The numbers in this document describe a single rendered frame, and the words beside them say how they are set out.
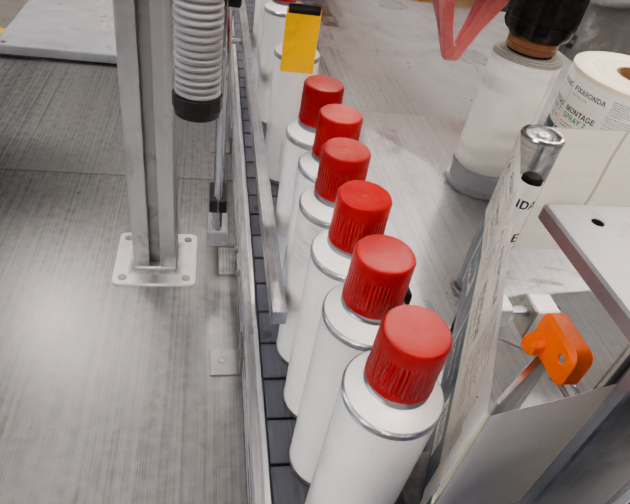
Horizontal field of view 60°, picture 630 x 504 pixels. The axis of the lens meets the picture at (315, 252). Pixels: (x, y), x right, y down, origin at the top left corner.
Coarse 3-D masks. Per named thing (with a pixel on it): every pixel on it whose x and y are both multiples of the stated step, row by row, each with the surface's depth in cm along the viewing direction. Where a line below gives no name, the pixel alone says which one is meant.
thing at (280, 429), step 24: (240, 48) 101; (240, 72) 93; (240, 96) 86; (264, 288) 54; (264, 312) 52; (264, 336) 49; (264, 360) 47; (264, 384) 45; (288, 432) 42; (288, 456) 41; (288, 480) 39
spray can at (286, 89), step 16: (272, 80) 61; (288, 80) 59; (272, 96) 62; (288, 96) 61; (272, 112) 63; (288, 112) 62; (272, 128) 64; (272, 144) 65; (272, 160) 66; (272, 176) 68
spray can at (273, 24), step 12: (276, 0) 70; (288, 0) 69; (264, 12) 71; (276, 12) 69; (264, 24) 72; (276, 24) 70; (264, 36) 72; (276, 36) 71; (264, 48) 73; (264, 60) 74; (264, 72) 75; (264, 84) 76; (264, 96) 77; (264, 108) 78; (264, 120) 79
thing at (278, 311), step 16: (240, 16) 90; (256, 96) 68; (256, 112) 64; (256, 128) 61; (256, 144) 59; (256, 160) 56; (256, 176) 55; (272, 208) 50; (272, 224) 48; (272, 240) 47; (272, 256) 45; (272, 272) 44; (272, 288) 42; (272, 304) 41; (272, 320) 41
